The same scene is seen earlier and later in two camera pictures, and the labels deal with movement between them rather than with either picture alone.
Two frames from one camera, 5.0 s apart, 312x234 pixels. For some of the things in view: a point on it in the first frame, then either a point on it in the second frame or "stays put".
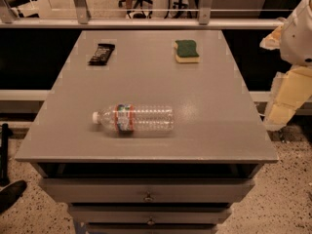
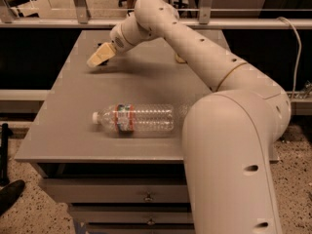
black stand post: (6, 133) stays put
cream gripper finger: (290, 91) to (104, 52)
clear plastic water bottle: (124, 119) stays put
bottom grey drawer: (152, 228) stays put
